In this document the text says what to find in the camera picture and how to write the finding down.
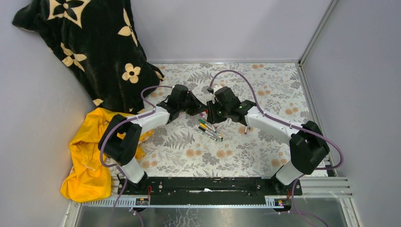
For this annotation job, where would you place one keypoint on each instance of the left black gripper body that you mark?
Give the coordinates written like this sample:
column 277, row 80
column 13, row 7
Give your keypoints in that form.
column 182, row 106

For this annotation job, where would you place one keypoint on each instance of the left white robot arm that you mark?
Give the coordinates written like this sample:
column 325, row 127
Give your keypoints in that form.
column 121, row 138

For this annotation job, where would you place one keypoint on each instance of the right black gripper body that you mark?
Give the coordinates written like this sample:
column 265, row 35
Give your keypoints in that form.
column 224, row 109

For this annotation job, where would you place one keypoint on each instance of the aluminium frame post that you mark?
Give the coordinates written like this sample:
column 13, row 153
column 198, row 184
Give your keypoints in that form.
column 317, row 31

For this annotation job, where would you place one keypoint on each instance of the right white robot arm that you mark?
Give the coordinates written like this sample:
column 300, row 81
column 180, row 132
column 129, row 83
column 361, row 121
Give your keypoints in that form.
column 307, row 148

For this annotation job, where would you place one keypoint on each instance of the floral fern table mat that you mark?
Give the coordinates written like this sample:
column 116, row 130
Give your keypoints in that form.
column 178, row 149

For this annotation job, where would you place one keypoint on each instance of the black cap marker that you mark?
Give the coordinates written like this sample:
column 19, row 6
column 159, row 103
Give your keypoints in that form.
column 209, row 133

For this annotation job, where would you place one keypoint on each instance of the black floral blanket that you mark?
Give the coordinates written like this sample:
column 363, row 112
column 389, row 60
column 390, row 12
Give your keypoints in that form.
column 97, row 41

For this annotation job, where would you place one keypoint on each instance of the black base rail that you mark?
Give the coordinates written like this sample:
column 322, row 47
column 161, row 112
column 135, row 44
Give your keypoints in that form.
column 207, row 191

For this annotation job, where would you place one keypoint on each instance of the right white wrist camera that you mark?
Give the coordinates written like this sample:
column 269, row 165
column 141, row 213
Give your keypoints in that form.
column 216, row 88

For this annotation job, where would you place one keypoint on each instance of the yellow cap marker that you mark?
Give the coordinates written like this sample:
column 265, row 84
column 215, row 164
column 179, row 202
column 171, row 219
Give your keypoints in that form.
column 209, row 129

